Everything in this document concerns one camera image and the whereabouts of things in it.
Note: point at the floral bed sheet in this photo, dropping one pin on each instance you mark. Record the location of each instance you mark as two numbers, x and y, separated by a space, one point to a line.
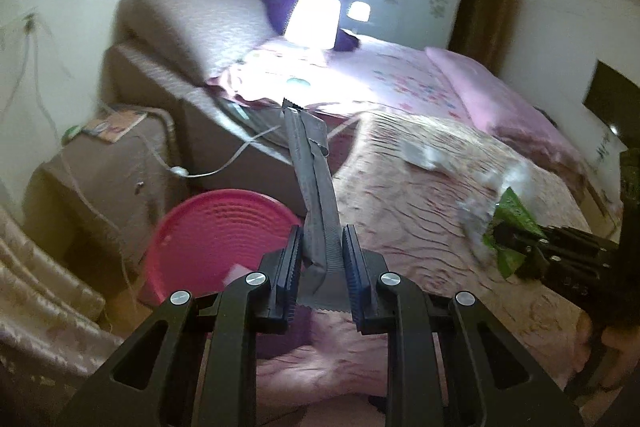
380 77

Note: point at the small green object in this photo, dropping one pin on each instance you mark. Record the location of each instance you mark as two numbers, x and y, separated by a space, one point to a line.
72 134

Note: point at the grey bed frame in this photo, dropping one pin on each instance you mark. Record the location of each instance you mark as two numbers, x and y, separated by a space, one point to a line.
220 142

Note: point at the green snack wrapper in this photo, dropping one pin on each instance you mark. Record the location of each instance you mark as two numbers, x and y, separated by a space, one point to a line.
515 212

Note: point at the colourful book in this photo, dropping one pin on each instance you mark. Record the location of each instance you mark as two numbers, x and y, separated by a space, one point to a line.
116 124

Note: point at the grey snack wrapper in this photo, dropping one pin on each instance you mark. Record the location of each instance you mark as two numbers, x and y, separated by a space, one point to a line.
315 187

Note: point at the pink plastic basket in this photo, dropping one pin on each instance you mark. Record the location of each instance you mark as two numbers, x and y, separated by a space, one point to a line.
210 232

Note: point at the folded pink quilt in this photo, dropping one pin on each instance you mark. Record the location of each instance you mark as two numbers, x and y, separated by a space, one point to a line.
490 107

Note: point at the rose pattern blanket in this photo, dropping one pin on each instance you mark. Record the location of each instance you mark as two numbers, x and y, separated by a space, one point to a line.
415 217

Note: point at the grey headboard cushion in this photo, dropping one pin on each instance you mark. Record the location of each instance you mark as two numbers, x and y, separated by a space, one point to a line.
200 27

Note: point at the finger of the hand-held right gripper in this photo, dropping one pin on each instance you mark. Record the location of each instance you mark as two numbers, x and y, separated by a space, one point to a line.
535 264
517 239

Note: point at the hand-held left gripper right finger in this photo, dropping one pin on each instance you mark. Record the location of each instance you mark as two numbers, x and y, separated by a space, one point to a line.
352 279

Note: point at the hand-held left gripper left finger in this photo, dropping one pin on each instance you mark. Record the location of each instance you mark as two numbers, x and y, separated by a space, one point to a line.
292 279

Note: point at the patterned curtain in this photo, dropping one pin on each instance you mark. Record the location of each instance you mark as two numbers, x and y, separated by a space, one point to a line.
45 297

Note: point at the black wall television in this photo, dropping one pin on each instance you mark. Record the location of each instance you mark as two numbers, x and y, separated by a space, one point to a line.
612 99

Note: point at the brown wooden door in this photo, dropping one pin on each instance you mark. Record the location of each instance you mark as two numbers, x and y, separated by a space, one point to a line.
480 24

